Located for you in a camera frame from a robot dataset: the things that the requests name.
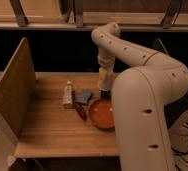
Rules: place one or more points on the orange red bowl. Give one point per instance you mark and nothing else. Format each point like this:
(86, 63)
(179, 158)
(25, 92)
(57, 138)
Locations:
(101, 114)

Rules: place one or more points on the left wooden side panel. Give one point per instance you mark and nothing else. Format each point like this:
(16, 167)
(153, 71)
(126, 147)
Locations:
(17, 84)

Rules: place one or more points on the right dark side panel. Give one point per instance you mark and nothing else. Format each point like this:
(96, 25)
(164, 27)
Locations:
(161, 51)

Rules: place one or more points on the white glue bottle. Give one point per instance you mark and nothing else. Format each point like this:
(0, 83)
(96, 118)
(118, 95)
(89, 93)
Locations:
(68, 95)

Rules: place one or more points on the wooden shelf rail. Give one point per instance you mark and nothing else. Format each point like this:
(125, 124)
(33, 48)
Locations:
(131, 15)

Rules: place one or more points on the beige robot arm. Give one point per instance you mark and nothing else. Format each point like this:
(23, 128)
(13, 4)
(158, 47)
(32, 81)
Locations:
(143, 81)

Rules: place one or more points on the black cylindrical can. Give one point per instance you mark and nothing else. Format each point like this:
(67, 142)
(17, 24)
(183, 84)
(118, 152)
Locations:
(105, 94)

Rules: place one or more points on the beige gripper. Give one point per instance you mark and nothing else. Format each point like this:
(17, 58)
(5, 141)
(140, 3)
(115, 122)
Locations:
(105, 79)

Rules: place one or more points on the blue eraser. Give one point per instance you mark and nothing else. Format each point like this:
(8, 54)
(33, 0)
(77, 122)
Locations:
(83, 97)

